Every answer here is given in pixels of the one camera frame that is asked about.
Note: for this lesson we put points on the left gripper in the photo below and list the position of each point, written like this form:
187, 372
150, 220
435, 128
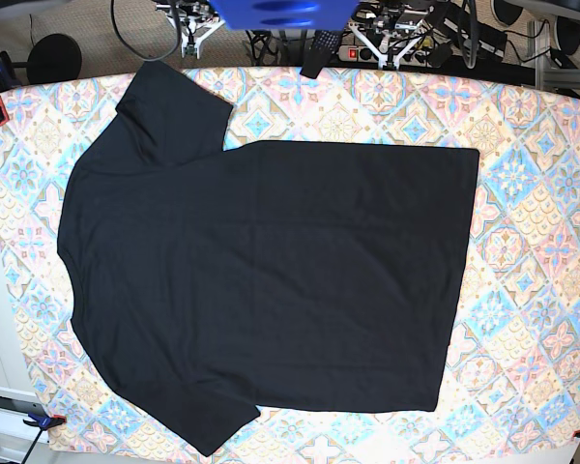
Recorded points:
381, 35

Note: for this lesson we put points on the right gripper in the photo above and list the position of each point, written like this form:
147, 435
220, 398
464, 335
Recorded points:
196, 29

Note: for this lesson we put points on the black T-shirt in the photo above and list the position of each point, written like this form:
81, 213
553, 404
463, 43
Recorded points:
208, 283

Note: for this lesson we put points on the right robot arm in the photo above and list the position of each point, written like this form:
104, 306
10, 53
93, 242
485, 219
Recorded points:
184, 8

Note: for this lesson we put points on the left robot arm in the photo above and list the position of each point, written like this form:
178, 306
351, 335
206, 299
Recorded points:
433, 12

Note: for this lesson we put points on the white power strip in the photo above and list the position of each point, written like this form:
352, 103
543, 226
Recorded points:
362, 54

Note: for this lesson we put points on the black remote control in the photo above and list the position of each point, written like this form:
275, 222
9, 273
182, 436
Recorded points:
324, 45

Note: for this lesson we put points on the black round stool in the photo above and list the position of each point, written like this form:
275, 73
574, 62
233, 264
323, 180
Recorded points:
55, 58

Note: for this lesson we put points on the bottom left blue clamp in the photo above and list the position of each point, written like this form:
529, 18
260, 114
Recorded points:
42, 423

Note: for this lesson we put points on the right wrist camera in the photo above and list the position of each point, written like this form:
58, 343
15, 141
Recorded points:
190, 50

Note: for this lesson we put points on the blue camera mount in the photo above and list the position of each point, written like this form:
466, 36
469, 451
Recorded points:
285, 14

